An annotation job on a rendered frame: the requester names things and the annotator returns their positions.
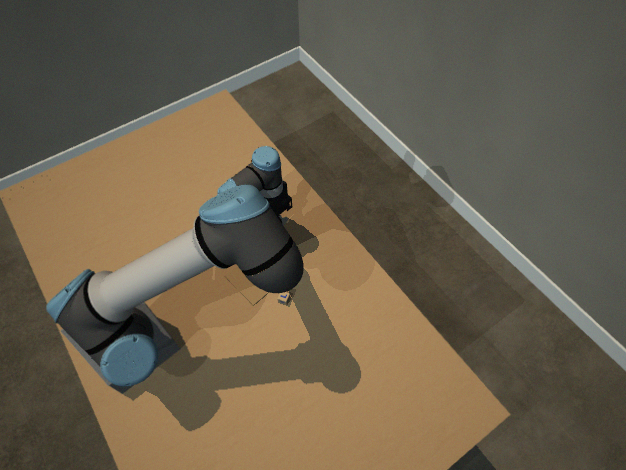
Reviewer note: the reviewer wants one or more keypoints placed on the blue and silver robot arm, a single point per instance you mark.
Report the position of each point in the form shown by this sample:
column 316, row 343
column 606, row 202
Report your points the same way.
column 238, row 226

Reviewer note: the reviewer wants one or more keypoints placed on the tan letter block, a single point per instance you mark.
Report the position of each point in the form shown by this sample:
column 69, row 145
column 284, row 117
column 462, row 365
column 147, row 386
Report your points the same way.
column 283, row 298

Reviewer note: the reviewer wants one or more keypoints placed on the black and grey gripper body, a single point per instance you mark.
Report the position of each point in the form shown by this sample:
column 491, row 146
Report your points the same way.
column 282, row 203

